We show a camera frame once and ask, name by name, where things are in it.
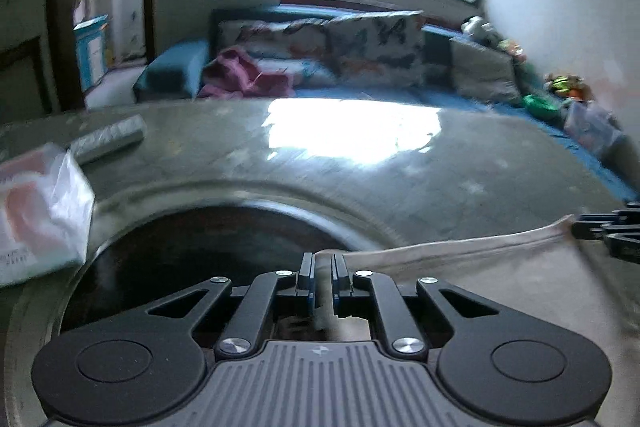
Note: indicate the dark wooden door frame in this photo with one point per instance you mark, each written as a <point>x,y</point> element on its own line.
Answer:
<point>62,7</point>

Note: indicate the white tissue pack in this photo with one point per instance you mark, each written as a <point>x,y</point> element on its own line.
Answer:
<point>40,217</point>

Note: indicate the panda plush toy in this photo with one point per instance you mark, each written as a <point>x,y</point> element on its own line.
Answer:
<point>477,29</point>

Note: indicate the clear plastic storage box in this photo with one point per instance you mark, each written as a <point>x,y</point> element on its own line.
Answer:
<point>592,127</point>

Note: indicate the colourful plush toy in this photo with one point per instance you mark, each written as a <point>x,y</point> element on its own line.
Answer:
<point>512,52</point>

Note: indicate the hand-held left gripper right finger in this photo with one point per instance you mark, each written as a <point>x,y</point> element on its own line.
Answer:
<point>336,292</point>

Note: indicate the blue corner sofa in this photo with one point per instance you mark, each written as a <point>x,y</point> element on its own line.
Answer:
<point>175,67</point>

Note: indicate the dark wooden furniture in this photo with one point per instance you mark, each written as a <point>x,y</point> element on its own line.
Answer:
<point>22,77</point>

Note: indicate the square butterfly print pillow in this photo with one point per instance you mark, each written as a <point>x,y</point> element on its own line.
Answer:
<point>375,49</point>

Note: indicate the green plush toy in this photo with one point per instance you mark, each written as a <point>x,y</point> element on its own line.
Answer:
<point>562,84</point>

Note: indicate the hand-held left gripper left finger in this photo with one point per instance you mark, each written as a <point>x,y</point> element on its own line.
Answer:
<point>311,294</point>

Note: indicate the round dark glass cooktop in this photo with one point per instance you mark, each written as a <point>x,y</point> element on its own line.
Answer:
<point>200,247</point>

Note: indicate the blue toy cabinet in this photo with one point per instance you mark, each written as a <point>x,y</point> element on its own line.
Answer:
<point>92,52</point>

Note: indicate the long butterfly print pillow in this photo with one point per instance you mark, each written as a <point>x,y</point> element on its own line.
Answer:
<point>272,37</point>

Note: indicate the grey remote control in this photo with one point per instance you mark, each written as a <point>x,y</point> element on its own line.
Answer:
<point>107,138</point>

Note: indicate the beige garment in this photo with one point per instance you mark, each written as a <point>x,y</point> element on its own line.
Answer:
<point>475,267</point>

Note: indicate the grey pillow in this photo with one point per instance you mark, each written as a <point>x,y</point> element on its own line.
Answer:
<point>482,69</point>

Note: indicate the green bowl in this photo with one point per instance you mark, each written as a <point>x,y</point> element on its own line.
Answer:
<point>540,106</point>

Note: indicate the pink cloth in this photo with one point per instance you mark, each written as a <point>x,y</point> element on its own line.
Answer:
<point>232,74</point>

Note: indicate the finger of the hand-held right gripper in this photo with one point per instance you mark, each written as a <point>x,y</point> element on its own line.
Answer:
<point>625,249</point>
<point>595,224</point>

